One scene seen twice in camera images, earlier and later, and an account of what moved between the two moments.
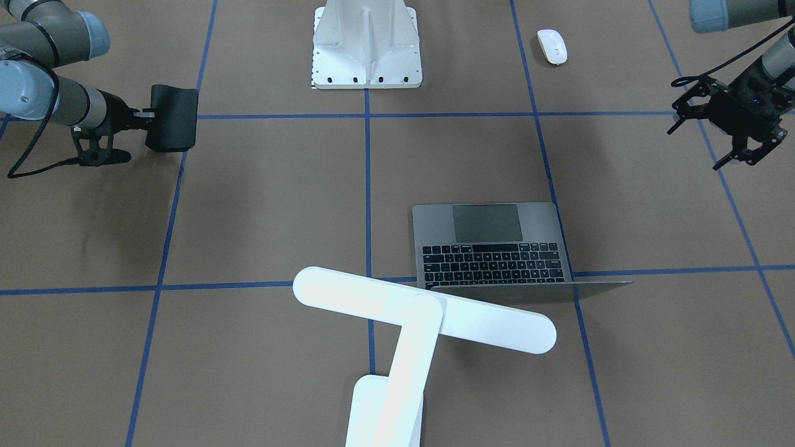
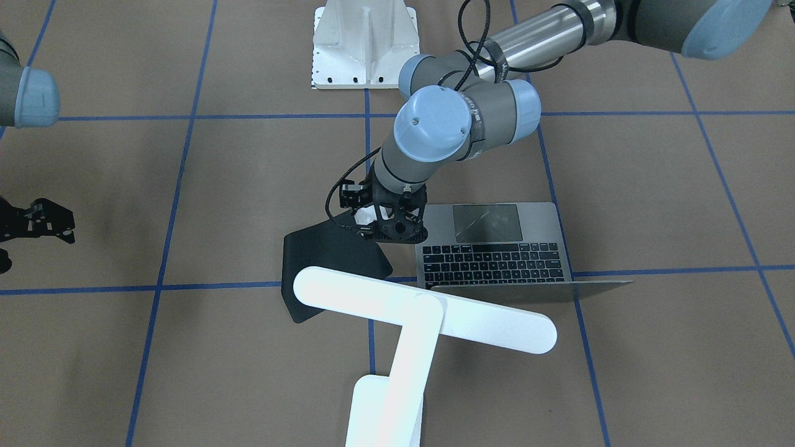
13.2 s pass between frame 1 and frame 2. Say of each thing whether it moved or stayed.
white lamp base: stayed
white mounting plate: stayed
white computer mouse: moved
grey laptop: stayed
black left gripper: moved
